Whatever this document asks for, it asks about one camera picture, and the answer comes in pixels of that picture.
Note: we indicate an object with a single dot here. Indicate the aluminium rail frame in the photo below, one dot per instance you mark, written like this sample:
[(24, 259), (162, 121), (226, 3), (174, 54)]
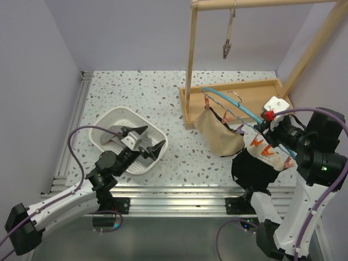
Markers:
[(187, 181)]

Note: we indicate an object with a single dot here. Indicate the white perforated plastic basket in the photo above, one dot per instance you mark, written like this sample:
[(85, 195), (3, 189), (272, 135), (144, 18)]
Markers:
[(126, 117)]

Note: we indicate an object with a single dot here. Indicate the blue plastic clip hanger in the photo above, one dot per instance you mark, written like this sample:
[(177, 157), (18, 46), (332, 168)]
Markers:
[(238, 106)]

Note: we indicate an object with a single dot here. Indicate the beige underwear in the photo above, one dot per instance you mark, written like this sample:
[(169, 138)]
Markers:
[(222, 140)]

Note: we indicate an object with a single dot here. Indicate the black underwear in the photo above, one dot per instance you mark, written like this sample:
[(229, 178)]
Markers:
[(256, 166)]

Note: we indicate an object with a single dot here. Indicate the wooden clothes rack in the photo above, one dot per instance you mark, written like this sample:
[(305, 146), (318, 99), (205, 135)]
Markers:
[(251, 93)]

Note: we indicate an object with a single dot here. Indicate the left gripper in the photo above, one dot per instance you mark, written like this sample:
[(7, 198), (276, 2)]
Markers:
[(153, 150)]

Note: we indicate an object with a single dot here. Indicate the grey striped underwear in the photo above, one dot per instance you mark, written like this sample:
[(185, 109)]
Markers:
[(108, 137)]

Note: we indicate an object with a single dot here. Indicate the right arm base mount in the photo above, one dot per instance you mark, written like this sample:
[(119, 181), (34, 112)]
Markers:
[(238, 206)]

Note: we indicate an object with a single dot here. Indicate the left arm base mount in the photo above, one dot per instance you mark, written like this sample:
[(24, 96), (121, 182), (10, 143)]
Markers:
[(110, 216)]

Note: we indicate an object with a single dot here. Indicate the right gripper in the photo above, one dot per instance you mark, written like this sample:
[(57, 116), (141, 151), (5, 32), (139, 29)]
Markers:
[(271, 134)]

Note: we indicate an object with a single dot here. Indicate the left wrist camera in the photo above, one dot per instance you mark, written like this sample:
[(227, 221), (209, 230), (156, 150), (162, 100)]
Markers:
[(132, 141)]

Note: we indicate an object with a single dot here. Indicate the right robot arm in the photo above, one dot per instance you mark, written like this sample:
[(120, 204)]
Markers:
[(321, 173)]

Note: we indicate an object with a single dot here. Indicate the wooden clip hanger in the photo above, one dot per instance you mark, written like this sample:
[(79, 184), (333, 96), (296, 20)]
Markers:
[(227, 45)]

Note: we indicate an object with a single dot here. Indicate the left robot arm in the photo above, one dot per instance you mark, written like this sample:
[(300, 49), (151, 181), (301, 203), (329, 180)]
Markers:
[(26, 225)]

